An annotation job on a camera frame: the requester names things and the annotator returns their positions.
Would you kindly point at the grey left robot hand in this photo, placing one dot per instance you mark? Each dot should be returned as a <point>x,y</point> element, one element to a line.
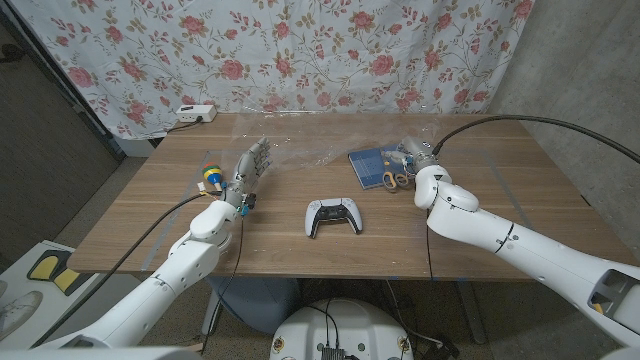
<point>249,167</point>

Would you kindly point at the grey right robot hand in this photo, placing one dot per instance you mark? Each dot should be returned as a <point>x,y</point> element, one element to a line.
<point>420,152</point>

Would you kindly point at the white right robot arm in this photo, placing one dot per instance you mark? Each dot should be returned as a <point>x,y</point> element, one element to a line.
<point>540,250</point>

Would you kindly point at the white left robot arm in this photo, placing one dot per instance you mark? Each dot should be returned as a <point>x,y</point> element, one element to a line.
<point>165,280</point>

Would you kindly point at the blue notebook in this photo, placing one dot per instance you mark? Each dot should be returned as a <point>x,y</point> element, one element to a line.
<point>367,167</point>

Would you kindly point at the clear cling film sheet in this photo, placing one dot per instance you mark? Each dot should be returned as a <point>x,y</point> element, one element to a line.
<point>310,140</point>

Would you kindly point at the white black game controller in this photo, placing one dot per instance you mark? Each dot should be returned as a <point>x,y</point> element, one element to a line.
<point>333,212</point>

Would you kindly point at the colourful striped wooden maraca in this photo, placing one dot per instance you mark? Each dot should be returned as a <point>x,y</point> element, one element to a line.
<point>213,174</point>

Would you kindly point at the white power strip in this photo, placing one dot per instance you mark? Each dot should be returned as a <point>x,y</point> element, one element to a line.
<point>196,113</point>

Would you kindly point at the floral print backdrop cloth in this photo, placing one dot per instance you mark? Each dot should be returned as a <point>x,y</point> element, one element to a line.
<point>300,50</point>

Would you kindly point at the grey blue round stool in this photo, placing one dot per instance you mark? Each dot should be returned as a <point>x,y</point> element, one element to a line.
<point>255,300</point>

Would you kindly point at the white table leg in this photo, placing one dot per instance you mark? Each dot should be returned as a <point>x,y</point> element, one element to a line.
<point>212,312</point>

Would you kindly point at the grey table leg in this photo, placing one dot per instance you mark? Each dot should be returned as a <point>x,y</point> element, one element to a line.
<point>470,310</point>

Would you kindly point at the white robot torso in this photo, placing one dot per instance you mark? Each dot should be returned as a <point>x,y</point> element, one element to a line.
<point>350,330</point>

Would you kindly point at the black floor power adapter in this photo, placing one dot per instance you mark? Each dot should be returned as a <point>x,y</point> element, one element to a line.
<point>442,350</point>

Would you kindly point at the white mat yellow footprints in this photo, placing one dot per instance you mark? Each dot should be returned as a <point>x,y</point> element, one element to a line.
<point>47,265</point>

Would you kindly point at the white sneaker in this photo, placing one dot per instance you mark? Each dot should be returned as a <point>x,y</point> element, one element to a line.
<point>17,312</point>

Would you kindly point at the black door frame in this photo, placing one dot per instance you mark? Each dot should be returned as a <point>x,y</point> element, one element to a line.
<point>65,95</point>

